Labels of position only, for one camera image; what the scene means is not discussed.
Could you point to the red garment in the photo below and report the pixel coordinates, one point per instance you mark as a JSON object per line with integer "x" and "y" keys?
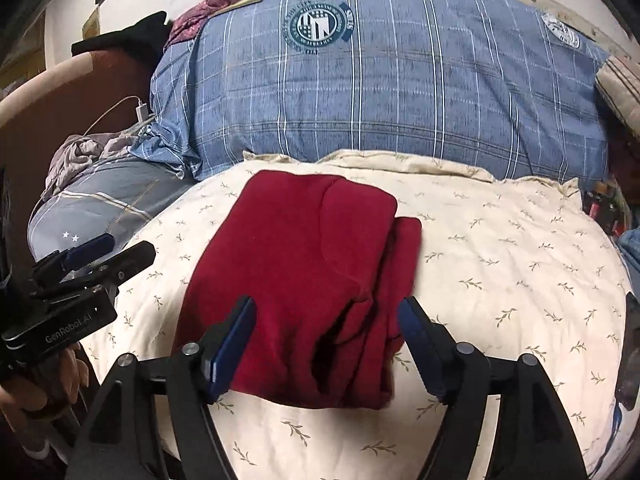
{"x": 300, "y": 260}

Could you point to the dark object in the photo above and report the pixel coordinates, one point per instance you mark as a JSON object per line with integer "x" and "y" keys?
{"x": 630, "y": 355}

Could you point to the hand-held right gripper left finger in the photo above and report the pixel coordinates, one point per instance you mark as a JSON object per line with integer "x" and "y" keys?
{"x": 232, "y": 350}

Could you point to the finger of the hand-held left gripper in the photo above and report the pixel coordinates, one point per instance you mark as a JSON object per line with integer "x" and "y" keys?
{"x": 125, "y": 262}
{"x": 90, "y": 252}

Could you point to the striped pillow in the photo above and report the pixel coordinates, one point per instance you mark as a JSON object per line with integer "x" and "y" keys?
{"x": 620, "y": 85}

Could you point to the blue plaid quilt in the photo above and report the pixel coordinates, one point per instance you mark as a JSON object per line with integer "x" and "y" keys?
{"x": 375, "y": 100}

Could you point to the black cloth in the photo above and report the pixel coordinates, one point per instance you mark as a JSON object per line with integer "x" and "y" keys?
{"x": 135, "y": 35}

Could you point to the person's left hand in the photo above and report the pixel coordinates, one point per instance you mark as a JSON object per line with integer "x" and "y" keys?
{"x": 72, "y": 375}

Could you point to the maroon patterned cloth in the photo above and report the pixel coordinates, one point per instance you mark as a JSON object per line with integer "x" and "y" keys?
{"x": 200, "y": 15}

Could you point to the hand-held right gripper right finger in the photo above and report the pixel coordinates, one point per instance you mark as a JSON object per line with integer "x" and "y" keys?
{"x": 422, "y": 345}

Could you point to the white charger plug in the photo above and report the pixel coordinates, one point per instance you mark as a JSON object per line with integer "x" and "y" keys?
{"x": 141, "y": 111}

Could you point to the brown padded headboard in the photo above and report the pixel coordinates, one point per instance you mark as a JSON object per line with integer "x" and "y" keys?
{"x": 40, "y": 125}

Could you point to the grey crumpled cloth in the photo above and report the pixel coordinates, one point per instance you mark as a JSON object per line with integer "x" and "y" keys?
{"x": 80, "y": 152}

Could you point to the cream leaf-print quilt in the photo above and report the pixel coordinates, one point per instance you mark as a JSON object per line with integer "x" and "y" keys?
{"x": 500, "y": 285}

